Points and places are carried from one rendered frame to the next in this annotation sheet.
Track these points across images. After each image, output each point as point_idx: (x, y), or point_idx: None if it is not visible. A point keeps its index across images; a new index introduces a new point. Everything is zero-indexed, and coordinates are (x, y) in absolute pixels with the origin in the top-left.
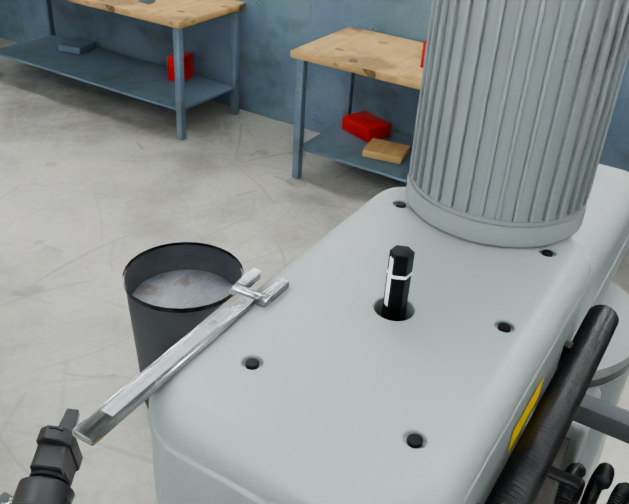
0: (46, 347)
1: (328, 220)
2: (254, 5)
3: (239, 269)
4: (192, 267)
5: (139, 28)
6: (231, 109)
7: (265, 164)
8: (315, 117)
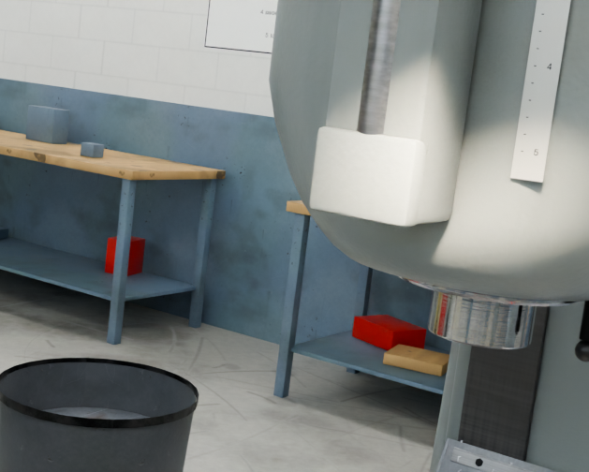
0: None
1: (328, 445)
2: (238, 176)
3: (191, 397)
4: (112, 405)
5: (74, 213)
6: (190, 319)
7: (234, 378)
8: (312, 331)
